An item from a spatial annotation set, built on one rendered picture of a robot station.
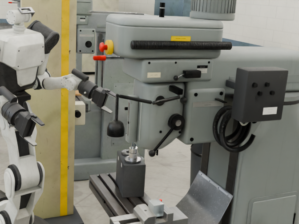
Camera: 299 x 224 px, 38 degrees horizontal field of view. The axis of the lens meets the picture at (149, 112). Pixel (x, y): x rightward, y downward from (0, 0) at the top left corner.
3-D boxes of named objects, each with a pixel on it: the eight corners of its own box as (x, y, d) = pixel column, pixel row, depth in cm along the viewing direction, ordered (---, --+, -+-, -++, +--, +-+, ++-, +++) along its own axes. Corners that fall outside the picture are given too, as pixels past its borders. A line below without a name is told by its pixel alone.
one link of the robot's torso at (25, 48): (-39, 86, 220) (-39, 16, 207) (12, 74, 248) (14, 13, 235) (2, 103, 207) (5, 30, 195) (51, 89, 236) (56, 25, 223)
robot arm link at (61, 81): (78, 88, 234) (59, 90, 241) (87, 83, 241) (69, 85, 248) (75, 77, 232) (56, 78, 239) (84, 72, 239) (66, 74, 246)
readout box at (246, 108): (243, 124, 167) (250, 71, 162) (230, 118, 175) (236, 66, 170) (283, 121, 176) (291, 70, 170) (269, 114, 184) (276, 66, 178)
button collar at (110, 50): (108, 55, 174) (109, 40, 173) (104, 53, 180) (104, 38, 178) (113, 55, 175) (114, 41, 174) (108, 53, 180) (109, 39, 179)
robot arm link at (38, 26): (26, 45, 237) (31, 23, 230) (37, 41, 245) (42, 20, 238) (43, 55, 235) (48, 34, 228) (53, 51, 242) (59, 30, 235)
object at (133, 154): (127, 157, 234) (128, 147, 233) (136, 157, 235) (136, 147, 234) (129, 160, 230) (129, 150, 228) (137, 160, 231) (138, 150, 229)
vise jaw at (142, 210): (143, 226, 191) (144, 218, 190) (133, 213, 202) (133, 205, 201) (155, 223, 194) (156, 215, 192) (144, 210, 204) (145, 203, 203)
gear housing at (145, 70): (142, 83, 174) (143, 59, 171) (121, 72, 195) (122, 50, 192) (213, 81, 187) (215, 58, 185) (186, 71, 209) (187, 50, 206)
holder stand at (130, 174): (122, 198, 231) (123, 163, 226) (115, 180, 251) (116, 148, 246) (143, 196, 234) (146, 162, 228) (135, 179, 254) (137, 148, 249)
